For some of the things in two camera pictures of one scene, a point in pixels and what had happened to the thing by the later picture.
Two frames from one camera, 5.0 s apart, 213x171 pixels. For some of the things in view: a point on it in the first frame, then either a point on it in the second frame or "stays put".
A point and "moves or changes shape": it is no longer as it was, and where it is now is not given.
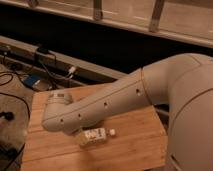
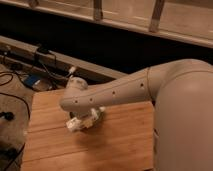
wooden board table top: (138, 144) stays put
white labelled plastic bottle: (95, 136) moves or changes shape
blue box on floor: (31, 80) stays put
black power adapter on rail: (43, 49) stays put
